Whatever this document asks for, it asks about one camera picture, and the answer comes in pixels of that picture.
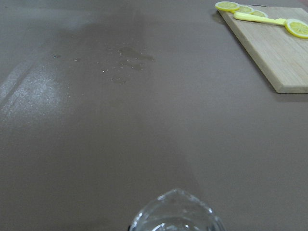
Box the clear glass cup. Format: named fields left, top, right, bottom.
left=129, top=189, right=226, bottom=231

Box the lemon slice end of row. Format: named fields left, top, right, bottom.
left=215, top=1, right=240, bottom=12

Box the lemon slice middle of row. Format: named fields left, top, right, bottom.
left=236, top=5, right=255, bottom=14

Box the wooden cutting board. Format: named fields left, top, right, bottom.
left=219, top=11, right=308, bottom=94

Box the lemon slice on knife tip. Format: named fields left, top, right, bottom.
left=285, top=19, right=308, bottom=39

